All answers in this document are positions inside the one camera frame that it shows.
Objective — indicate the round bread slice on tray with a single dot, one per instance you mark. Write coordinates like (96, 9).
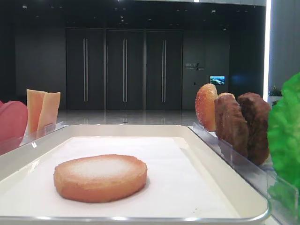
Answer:
(100, 179)

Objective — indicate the small wall display screen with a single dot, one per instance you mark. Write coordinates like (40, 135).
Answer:
(217, 80)

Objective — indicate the green lettuce leaf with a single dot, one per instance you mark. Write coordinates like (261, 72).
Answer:
(284, 144)

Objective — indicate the brown meat patty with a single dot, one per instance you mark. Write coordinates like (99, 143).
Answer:
(256, 112)
(231, 126)

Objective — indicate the rear brown meat patty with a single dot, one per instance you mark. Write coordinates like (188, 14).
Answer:
(256, 112)

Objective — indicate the white rectangular tray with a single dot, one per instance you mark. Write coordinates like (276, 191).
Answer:
(188, 183)

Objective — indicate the clear acrylic right food rack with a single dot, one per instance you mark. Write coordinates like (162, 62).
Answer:
(246, 164)

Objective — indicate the clear acrylic left food rack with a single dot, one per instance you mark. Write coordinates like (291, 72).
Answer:
(11, 144)

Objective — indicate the upright bread bun slice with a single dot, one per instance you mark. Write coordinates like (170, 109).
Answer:
(204, 106)

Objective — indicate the dark triple door panel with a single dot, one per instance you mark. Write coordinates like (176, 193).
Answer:
(124, 69)

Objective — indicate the clear acrylic food rack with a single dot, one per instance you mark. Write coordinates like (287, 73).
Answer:
(246, 164)
(11, 144)

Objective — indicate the green potted plant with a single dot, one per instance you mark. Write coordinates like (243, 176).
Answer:
(275, 94)

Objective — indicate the rear orange cheese slice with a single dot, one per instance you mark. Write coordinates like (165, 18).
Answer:
(34, 104)

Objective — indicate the front brown meat patty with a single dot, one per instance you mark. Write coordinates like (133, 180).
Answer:
(231, 126)

